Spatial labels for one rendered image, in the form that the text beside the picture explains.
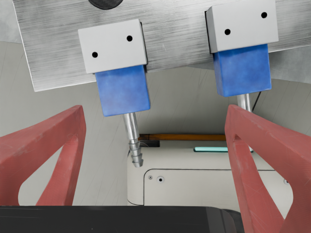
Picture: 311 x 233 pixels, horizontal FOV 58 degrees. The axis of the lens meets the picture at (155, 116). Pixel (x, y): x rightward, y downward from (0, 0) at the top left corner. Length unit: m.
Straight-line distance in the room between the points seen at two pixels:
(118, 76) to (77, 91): 0.92
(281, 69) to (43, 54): 0.25
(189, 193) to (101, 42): 0.75
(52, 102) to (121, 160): 0.36
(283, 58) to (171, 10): 0.14
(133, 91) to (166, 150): 0.67
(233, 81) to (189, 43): 0.05
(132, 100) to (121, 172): 0.97
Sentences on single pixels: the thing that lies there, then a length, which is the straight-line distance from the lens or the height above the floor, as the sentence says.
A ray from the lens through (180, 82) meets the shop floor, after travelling 1.12.
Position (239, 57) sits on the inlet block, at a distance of 0.26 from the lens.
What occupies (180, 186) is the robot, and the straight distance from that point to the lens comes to 0.92.
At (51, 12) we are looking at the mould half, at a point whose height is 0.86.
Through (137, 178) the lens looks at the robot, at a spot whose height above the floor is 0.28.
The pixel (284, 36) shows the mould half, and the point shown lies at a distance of 0.28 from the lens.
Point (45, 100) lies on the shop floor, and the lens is 1.21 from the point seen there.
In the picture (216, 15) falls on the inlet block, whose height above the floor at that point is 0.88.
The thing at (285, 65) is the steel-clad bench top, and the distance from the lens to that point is 0.34.
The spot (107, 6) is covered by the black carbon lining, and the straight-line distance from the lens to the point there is 0.27.
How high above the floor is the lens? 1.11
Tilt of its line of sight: 80 degrees down
